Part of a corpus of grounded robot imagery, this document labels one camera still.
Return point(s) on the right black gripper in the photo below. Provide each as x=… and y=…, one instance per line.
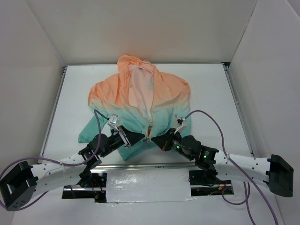
x=166, y=140

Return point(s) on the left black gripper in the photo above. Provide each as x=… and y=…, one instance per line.
x=125, y=137

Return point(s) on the orange and teal zip jacket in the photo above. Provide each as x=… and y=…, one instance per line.
x=146, y=101

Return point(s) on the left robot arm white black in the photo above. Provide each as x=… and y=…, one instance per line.
x=24, y=181

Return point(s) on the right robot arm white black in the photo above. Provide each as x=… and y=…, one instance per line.
x=272, y=172

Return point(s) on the silver foil covered panel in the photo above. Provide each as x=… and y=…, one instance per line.
x=150, y=185

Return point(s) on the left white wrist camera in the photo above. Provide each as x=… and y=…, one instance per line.
x=112, y=122

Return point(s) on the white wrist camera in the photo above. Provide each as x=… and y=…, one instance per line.
x=181, y=124
x=112, y=122

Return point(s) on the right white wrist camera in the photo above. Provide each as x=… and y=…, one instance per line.
x=181, y=124

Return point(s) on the aluminium table frame rail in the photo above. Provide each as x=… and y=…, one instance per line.
x=215, y=119

